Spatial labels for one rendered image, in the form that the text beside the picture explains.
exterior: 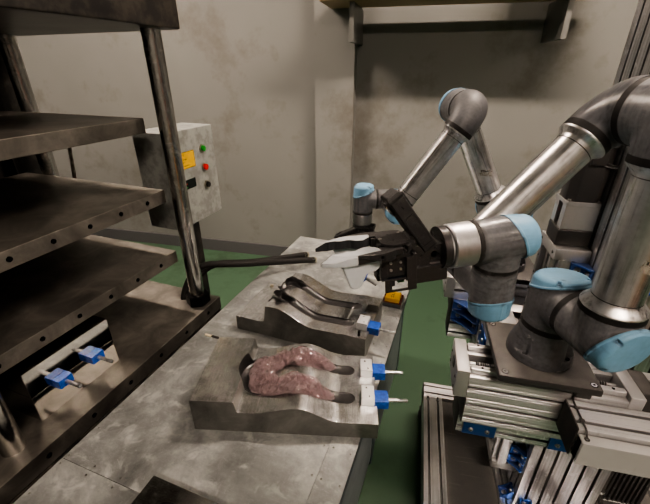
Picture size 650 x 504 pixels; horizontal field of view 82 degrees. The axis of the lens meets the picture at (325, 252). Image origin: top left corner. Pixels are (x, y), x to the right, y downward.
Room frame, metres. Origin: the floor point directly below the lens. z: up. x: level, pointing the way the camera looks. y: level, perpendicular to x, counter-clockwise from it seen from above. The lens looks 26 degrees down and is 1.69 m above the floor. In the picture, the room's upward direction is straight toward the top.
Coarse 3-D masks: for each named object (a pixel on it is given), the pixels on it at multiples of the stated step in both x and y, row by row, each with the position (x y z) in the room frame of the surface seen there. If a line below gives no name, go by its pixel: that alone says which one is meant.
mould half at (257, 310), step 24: (264, 288) 1.35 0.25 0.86; (288, 288) 1.23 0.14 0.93; (312, 288) 1.26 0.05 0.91; (240, 312) 1.18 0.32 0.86; (264, 312) 1.11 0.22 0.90; (288, 312) 1.09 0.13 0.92; (336, 312) 1.14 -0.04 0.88; (360, 312) 1.13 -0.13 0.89; (288, 336) 1.08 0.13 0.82; (312, 336) 1.05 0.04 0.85; (336, 336) 1.02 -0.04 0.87; (360, 336) 1.00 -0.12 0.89
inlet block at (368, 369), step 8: (360, 360) 0.89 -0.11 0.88; (368, 360) 0.89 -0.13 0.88; (360, 368) 0.86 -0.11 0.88; (368, 368) 0.86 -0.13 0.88; (376, 368) 0.87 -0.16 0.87; (384, 368) 0.87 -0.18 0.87; (360, 376) 0.85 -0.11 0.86; (368, 376) 0.85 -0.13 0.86; (376, 376) 0.85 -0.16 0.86; (384, 376) 0.85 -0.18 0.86
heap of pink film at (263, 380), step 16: (288, 352) 0.89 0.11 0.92; (304, 352) 0.89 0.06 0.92; (256, 368) 0.85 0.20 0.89; (272, 368) 0.84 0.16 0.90; (320, 368) 0.86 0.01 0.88; (256, 384) 0.79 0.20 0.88; (272, 384) 0.78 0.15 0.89; (288, 384) 0.76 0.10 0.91; (304, 384) 0.76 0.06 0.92; (320, 384) 0.78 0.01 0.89
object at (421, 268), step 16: (384, 240) 0.54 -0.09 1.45; (400, 240) 0.53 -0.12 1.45; (448, 240) 0.54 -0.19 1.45; (400, 256) 0.52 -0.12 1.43; (416, 256) 0.52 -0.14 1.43; (432, 256) 0.57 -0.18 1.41; (448, 256) 0.53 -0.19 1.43; (384, 272) 0.52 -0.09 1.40; (400, 272) 0.52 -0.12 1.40; (416, 272) 0.52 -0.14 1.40; (432, 272) 0.54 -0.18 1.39; (400, 288) 0.51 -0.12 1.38; (416, 288) 0.51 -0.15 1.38
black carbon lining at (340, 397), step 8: (248, 360) 0.88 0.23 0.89; (240, 368) 0.84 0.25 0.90; (248, 368) 0.87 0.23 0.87; (336, 368) 0.89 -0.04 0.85; (344, 368) 0.89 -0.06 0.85; (352, 368) 0.89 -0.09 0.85; (248, 376) 0.84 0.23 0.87; (336, 392) 0.79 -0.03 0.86; (344, 392) 0.79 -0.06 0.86; (336, 400) 0.76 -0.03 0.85; (344, 400) 0.77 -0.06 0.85; (352, 400) 0.76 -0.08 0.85
